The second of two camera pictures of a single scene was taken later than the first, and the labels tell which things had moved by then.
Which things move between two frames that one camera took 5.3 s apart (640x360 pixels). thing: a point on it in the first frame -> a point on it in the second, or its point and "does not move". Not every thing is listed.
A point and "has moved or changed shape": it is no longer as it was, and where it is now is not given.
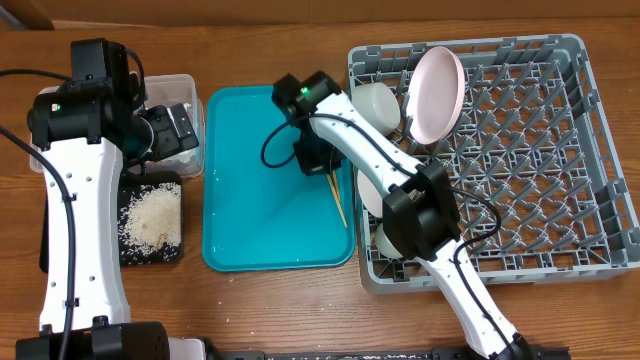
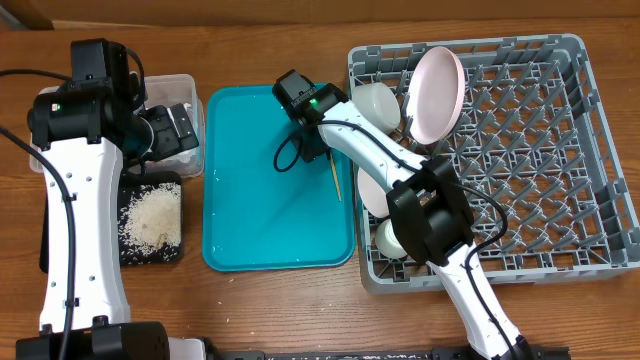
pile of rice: x=152 y=221 does not move
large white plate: x=436 y=95 does not move
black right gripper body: x=316 y=155 -> x=312 y=147
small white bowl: x=370 y=194 does not move
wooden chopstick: x=337 y=200 has moved or changed shape
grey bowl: x=379 y=106 does not move
